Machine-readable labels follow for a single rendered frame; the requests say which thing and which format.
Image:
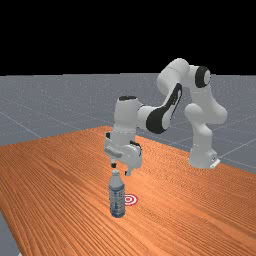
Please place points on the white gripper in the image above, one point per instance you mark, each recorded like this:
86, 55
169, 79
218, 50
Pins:
125, 151

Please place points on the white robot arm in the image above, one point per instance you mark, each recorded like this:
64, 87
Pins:
200, 106

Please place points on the clear plastic bottle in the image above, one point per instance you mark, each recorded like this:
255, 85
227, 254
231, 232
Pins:
117, 195

